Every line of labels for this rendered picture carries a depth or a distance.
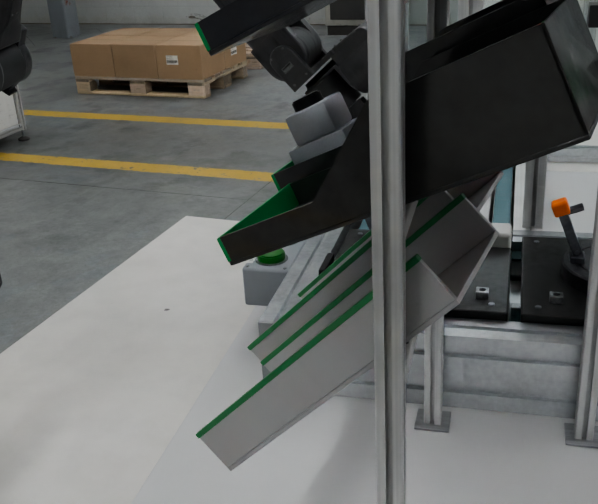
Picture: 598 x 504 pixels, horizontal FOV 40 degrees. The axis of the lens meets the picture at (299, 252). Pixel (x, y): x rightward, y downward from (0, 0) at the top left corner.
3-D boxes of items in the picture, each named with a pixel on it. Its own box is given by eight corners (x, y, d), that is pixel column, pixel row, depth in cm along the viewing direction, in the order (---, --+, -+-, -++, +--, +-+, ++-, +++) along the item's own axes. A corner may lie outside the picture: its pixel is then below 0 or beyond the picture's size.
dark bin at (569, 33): (230, 266, 63) (185, 180, 62) (299, 207, 74) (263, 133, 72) (591, 139, 48) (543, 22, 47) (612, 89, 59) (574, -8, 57)
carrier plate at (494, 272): (314, 313, 105) (313, 299, 104) (350, 240, 126) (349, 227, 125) (507, 327, 99) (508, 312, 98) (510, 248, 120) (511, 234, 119)
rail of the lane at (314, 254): (263, 390, 106) (257, 315, 101) (376, 170, 184) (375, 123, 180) (304, 394, 104) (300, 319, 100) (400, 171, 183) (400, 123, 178)
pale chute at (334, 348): (229, 472, 72) (194, 435, 72) (292, 392, 82) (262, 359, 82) (460, 304, 56) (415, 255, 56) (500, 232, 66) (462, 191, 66)
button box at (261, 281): (244, 305, 119) (241, 266, 117) (282, 247, 138) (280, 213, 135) (291, 308, 117) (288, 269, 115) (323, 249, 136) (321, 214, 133)
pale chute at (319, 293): (276, 379, 85) (246, 347, 85) (325, 320, 96) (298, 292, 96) (473, 221, 69) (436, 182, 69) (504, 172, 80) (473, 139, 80)
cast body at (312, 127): (300, 180, 79) (268, 114, 78) (318, 166, 83) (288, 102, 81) (374, 150, 75) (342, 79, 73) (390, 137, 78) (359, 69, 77)
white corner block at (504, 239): (477, 259, 117) (478, 233, 116) (479, 246, 121) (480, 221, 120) (511, 261, 116) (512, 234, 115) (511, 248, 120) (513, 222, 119)
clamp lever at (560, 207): (570, 258, 105) (550, 206, 103) (569, 252, 107) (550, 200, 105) (598, 250, 104) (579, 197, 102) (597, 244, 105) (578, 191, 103)
